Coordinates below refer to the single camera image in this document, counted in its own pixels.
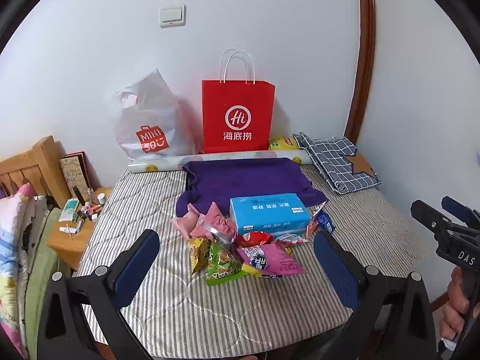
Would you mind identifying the wooden bed frame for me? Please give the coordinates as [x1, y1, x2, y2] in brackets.
[429, 290, 451, 313]

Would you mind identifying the magenta snack packet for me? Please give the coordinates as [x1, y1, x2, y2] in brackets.
[236, 243, 307, 279]

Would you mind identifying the blue tissue pack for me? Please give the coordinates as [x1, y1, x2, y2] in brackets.
[229, 193, 313, 235]

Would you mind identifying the white wall light switch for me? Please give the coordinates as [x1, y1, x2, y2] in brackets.
[160, 4, 187, 28]

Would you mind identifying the patterned book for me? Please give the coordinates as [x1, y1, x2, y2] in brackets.
[59, 151, 94, 200]

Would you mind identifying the white red snack packet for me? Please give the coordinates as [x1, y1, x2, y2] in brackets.
[274, 232, 309, 246]

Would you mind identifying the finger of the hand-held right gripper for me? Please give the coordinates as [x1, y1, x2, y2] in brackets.
[410, 200, 452, 235]
[441, 196, 480, 229]

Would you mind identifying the wooden headboard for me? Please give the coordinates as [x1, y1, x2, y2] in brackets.
[0, 136, 72, 209]

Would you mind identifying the yellow green snack packet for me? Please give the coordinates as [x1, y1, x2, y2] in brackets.
[188, 236, 214, 274]

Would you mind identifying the rolled fruit print mat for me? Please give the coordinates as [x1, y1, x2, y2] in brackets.
[127, 149, 314, 175]

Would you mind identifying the small blue snack packet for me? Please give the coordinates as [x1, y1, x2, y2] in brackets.
[315, 210, 336, 233]

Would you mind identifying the striped mattress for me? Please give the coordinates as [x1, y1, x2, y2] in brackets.
[73, 163, 432, 359]

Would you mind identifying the purple towel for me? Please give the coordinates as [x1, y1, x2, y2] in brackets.
[176, 157, 329, 218]

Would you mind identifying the group of small cosmetics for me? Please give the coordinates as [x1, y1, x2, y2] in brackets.
[77, 191, 104, 221]

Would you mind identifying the yellow snack bag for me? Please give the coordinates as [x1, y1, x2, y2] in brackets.
[268, 136, 299, 151]

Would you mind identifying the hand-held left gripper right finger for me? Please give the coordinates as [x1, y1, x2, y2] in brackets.
[313, 230, 439, 360]

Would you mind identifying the long pink white snack packet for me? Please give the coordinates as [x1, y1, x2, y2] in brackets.
[305, 202, 328, 239]

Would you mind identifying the light pink snack pouch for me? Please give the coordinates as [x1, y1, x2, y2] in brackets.
[170, 202, 205, 241]

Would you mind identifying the green blanket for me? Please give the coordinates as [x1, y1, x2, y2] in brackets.
[22, 195, 72, 346]

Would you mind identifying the wooden nightstand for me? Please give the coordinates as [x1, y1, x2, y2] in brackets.
[47, 187, 113, 271]

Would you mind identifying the grey plastic shopping bag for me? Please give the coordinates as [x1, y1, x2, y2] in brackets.
[109, 68, 199, 158]

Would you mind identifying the folded blue checked cloth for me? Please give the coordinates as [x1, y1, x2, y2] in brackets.
[292, 132, 382, 195]

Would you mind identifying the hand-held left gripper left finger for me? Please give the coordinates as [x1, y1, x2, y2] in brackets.
[37, 229, 162, 360]

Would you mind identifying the pink silver snack packet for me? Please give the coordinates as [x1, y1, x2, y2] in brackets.
[195, 202, 238, 242]

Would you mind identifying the person's right hand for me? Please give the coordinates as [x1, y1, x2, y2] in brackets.
[439, 266, 474, 342]

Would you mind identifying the brown wooden door frame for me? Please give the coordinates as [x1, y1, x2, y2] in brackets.
[344, 0, 376, 143]

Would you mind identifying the red paper shopping bag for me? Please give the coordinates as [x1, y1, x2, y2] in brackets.
[202, 49, 276, 154]

